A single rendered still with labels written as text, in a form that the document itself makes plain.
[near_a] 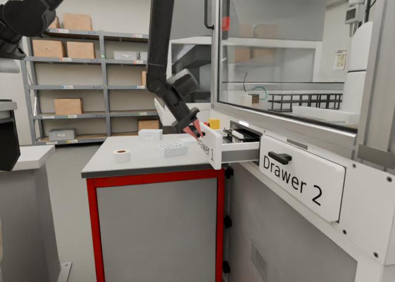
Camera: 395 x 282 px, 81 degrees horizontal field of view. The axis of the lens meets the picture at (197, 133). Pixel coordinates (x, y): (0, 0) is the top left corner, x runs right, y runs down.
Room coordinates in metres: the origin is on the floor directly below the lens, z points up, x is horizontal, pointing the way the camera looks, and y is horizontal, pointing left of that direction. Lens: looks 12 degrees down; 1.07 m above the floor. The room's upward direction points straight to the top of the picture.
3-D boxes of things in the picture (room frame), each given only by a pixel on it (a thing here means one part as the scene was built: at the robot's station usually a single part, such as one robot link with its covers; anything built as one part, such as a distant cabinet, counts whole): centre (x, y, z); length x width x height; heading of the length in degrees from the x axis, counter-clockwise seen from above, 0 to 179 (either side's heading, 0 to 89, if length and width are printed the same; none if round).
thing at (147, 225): (1.18, 0.22, 0.38); 0.62 x 0.58 x 0.76; 12
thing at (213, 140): (0.82, -0.03, 0.87); 0.29 x 0.02 x 0.11; 12
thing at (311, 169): (0.53, -0.23, 0.87); 0.29 x 0.02 x 0.11; 12
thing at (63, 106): (4.16, 2.30, 0.72); 0.41 x 0.32 x 0.28; 109
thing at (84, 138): (4.55, 1.14, 1.00); 3.63 x 0.49 x 2.00; 109
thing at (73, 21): (4.25, 2.04, 2.11); 0.41 x 0.32 x 0.28; 109
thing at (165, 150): (1.05, 0.12, 0.78); 0.12 x 0.08 x 0.04; 124
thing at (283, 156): (0.53, -0.20, 0.91); 0.07 x 0.04 x 0.01; 12
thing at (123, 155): (0.95, 0.32, 0.78); 0.07 x 0.07 x 0.04
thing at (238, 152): (0.86, -0.24, 0.86); 0.40 x 0.26 x 0.06; 102
